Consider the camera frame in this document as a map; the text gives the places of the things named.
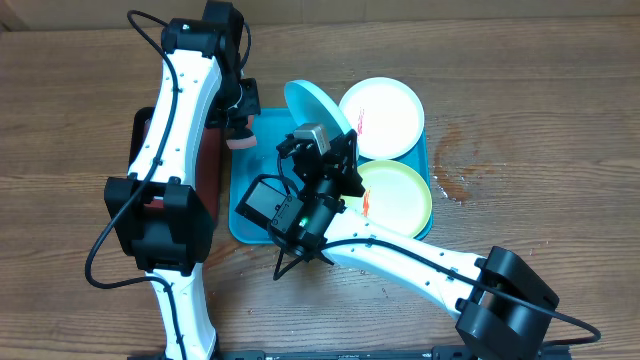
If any light blue plate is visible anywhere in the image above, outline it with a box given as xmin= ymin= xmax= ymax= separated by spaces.
xmin=284 ymin=80 xmax=352 ymax=140

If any yellow plate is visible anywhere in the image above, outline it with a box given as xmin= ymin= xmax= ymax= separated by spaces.
xmin=342 ymin=160 xmax=432 ymax=239

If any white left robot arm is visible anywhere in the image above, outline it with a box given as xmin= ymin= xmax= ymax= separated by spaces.
xmin=85 ymin=1 xmax=261 ymax=359

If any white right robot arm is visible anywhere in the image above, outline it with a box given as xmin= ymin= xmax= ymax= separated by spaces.
xmin=236 ymin=131 xmax=559 ymax=359

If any teal plastic tray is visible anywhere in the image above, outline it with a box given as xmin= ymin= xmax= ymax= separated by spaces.
xmin=229 ymin=108 xmax=431 ymax=245

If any black tray with red liner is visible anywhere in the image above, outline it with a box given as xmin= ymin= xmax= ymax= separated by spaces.
xmin=128 ymin=107 xmax=223 ymax=224

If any white plate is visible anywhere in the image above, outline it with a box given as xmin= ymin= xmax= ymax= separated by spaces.
xmin=339 ymin=77 xmax=425 ymax=160

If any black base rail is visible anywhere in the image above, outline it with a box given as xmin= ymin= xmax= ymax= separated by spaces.
xmin=127 ymin=343 xmax=571 ymax=360

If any cardboard backdrop wall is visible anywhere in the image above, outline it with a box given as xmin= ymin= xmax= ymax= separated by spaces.
xmin=1 ymin=0 xmax=639 ymax=31

